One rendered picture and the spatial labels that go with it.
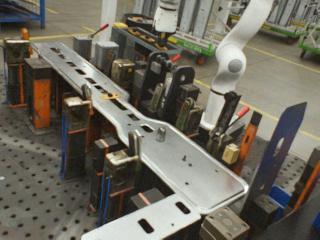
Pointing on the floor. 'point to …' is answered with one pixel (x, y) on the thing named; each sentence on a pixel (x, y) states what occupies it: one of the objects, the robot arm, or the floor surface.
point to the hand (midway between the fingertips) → (162, 42)
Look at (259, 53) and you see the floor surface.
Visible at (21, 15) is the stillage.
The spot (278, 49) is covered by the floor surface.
